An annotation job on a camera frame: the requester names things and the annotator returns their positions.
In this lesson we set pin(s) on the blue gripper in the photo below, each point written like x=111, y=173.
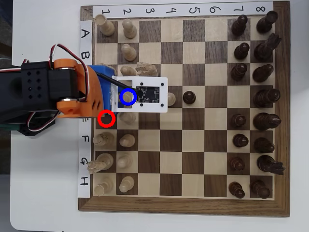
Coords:
x=104, y=73

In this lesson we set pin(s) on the light wooden king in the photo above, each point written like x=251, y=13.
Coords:
x=127, y=97

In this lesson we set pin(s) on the black and orange robot arm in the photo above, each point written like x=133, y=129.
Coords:
x=60, y=84

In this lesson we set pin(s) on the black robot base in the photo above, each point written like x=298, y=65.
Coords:
x=26, y=132

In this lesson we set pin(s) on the light wooden pawn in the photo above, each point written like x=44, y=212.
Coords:
x=127, y=140
x=126, y=71
x=124, y=160
x=130, y=53
x=126, y=183
x=128, y=118
x=130, y=31
x=172, y=99

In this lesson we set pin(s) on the light wooden knight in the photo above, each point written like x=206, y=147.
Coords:
x=147, y=70
x=103, y=160

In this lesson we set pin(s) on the white letter label strip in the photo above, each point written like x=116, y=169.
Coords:
x=85, y=33

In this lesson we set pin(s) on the light wooden rook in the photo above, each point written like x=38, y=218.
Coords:
x=103, y=186
x=107, y=29

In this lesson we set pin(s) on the dark wooden pawn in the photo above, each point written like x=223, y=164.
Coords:
x=238, y=72
x=241, y=52
x=236, y=163
x=189, y=97
x=237, y=120
x=239, y=25
x=240, y=140
x=236, y=189

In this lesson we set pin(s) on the white number label strip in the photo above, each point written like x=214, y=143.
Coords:
x=179, y=10

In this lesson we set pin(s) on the wooden chessboard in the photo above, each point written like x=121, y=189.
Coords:
x=171, y=205

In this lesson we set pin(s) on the dark wooden bishop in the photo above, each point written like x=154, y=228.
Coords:
x=263, y=145
x=262, y=73

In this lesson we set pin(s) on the dark wooden queen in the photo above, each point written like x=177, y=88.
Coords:
x=265, y=97

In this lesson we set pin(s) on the dark wooden king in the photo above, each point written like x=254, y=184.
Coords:
x=265, y=121

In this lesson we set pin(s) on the dark wooden knight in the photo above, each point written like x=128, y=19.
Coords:
x=264, y=49
x=266, y=163

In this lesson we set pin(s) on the dark wooden rook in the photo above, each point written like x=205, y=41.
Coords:
x=265, y=23
x=259, y=188

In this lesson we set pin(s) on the white camera mount with board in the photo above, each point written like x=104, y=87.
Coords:
x=154, y=107

